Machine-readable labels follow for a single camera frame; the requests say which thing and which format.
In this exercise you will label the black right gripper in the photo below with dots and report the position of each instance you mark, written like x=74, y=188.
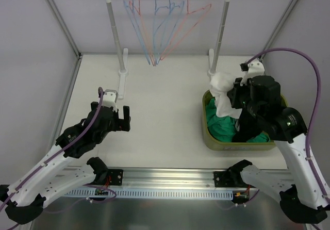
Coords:
x=236, y=96

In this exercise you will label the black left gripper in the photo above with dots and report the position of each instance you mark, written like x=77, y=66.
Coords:
x=116, y=121

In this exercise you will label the white tank top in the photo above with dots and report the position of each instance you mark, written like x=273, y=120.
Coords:
x=220, y=84

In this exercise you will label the black tank top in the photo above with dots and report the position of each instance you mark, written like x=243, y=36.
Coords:
x=247, y=128

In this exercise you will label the green tank top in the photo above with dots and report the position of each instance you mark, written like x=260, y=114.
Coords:
x=223, y=129

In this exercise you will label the pink wire hanger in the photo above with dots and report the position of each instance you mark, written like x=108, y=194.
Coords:
x=136, y=7

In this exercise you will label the light blue wire hanger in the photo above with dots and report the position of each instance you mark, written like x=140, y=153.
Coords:
x=135, y=23

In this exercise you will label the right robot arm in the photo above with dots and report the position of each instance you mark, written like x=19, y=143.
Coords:
x=306, y=199

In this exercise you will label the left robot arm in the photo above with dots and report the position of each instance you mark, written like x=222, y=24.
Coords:
x=24, y=200

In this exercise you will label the olive green plastic basin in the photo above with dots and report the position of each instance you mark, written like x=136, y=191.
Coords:
x=216, y=145

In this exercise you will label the white clothes rack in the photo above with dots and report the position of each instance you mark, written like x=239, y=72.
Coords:
x=123, y=53

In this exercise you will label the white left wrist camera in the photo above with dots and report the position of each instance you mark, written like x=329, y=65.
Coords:
x=110, y=98

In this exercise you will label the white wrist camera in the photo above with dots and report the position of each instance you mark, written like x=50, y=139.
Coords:
x=252, y=69
x=110, y=98

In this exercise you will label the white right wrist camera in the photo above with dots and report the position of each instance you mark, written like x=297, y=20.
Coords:
x=252, y=69

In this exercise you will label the aluminium mounting rail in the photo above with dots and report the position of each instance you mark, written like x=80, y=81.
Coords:
x=165, y=178

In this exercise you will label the white slotted cable duct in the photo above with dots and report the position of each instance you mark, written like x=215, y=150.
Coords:
x=133, y=193

